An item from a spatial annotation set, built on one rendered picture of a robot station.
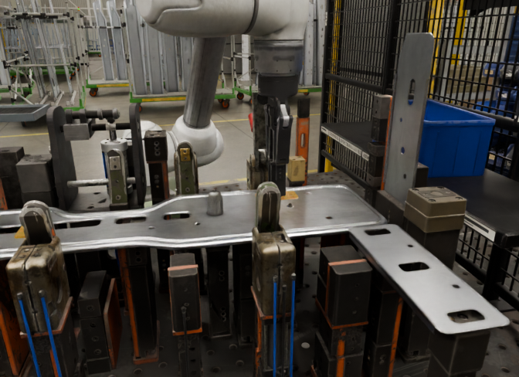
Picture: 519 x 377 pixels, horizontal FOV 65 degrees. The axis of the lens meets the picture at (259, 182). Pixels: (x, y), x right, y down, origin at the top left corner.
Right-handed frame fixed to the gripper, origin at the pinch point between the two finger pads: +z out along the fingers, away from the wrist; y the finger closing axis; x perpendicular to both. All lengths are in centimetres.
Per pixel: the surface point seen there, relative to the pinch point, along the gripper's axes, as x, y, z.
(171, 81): -23, -725, 56
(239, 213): -8.1, 1.5, 6.5
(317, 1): 276, -776, -88
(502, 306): 56, 5, 36
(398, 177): 26.5, 0.7, 1.7
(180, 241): -19.9, 10.5, 6.7
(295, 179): 7.2, -10.9, 4.8
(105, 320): -35.1, 6.2, 24.5
